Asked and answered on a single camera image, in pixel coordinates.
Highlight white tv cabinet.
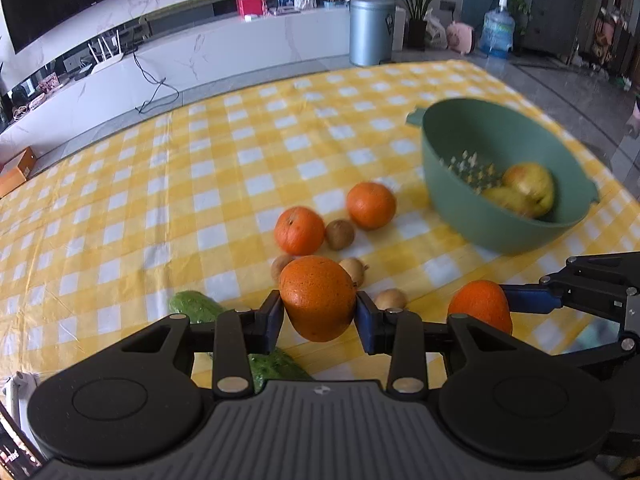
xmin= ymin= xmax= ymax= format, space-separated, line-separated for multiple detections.
xmin=1 ymin=6 xmax=349 ymax=162

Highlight grey metal trash can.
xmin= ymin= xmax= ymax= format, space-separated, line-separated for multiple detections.
xmin=349 ymin=0 xmax=396 ymax=66

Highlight dark grey drawer cabinet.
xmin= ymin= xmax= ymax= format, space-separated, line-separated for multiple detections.
xmin=522 ymin=0 xmax=584 ymax=58

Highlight orange cardboard box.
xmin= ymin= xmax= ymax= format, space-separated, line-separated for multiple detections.
xmin=0 ymin=146 xmax=37 ymax=198

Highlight green cucumber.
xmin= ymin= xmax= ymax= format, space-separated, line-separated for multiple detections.
xmin=168 ymin=290 xmax=312 ymax=392

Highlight red box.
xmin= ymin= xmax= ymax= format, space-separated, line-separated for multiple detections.
xmin=235 ymin=0 xmax=265 ymax=18

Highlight green plastic bowl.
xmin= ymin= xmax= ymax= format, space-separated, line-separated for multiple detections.
xmin=407 ymin=98 xmax=600 ymax=255

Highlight black cable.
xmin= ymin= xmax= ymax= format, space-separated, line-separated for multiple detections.
xmin=131 ymin=49 xmax=180 ymax=115

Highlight blue water jug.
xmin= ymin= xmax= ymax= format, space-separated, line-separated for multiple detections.
xmin=480 ymin=0 xmax=515 ymax=58

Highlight yellow pear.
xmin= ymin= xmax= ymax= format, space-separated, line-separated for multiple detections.
xmin=482 ymin=186 xmax=535 ymax=218

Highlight white plastic bag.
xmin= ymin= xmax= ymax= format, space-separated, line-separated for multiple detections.
xmin=424 ymin=9 xmax=448 ymax=50

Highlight yellow green apple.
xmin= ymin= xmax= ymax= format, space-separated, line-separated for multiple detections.
xmin=502 ymin=162 xmax=555 ymax=218

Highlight white wifi router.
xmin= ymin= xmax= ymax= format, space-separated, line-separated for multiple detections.
xmin=87 ymin=29 xmax=124 ymax=73

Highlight orange tangerine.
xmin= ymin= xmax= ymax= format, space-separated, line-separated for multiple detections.
xmin=447 ymin=280 xmax=513 ymax=335
xmin=346 ymin=182 xmax=397 ymax=231
xmin=273 ymin=206 xmax=326 ymax=256

